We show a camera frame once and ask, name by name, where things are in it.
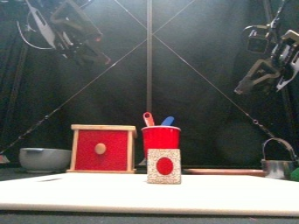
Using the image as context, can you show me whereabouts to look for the toy sushi roll red centre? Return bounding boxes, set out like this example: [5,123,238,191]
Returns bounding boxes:
[146,148,183,186]

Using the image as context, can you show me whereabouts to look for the red toy spatula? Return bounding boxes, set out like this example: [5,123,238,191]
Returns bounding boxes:
[142,111,157,128]

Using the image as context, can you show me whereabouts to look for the red plastic cup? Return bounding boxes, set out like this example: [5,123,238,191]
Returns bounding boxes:
[141,125,183,167]

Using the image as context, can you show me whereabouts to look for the pink tray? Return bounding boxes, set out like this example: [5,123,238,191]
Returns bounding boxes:
[182,168,268,178]

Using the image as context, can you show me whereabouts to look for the green toy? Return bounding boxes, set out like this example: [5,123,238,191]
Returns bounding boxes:
[290,167,299,182]

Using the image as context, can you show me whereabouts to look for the wooden box red front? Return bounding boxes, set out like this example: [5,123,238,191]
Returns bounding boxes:
[66,123,139,175]

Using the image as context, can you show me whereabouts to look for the grey bowl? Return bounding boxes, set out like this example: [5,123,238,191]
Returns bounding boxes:
[18,147,73,174]

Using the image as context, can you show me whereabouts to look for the white cutting board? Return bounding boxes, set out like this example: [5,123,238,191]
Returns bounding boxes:
[0,172,299,218]

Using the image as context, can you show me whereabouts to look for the thin white cable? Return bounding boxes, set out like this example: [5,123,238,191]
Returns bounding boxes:
[15,20,53,51]

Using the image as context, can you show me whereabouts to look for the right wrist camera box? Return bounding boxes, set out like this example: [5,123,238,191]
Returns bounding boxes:
[243,25,274,55]

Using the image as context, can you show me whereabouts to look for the thin diagonal brace wire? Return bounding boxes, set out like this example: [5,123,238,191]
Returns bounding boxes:
[0,0,197,155]
[113,0,278,138]

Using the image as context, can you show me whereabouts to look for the grey vertical frame pole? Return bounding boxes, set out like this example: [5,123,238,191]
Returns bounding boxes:
[146,0,154,114]

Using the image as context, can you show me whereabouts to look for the blue utensil handle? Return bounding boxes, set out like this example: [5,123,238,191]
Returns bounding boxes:
[161,115,177,127]

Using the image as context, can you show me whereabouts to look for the small metal pot with handle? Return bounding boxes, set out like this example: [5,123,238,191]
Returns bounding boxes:
[261,137,299,180]

